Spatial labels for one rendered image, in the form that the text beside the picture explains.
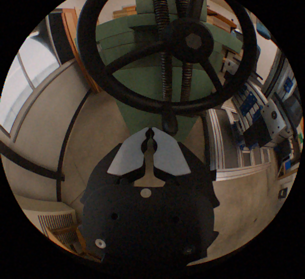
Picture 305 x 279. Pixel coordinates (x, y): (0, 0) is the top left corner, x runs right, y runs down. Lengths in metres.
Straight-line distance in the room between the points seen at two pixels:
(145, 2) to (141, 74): 0.24
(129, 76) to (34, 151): 1.24
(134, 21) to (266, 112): 0.52
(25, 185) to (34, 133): 0.60
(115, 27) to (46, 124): 1.25
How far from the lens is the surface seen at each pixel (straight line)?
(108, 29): 0.33
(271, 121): 0.47
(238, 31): 0.83
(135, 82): 0.34
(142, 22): 0.21
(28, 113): 1.29
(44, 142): 1.33
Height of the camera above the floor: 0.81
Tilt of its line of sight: 58 degrees down
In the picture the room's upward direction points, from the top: 6 degrees counter-clockwise
